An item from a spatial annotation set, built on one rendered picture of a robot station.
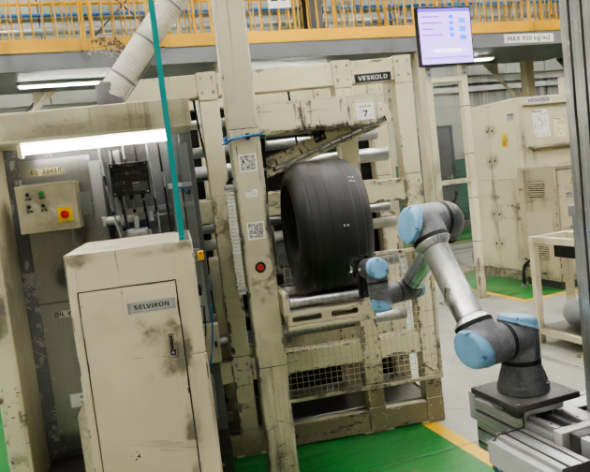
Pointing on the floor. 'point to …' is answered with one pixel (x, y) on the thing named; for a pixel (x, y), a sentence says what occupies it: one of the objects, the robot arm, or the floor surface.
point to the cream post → (275, 376)
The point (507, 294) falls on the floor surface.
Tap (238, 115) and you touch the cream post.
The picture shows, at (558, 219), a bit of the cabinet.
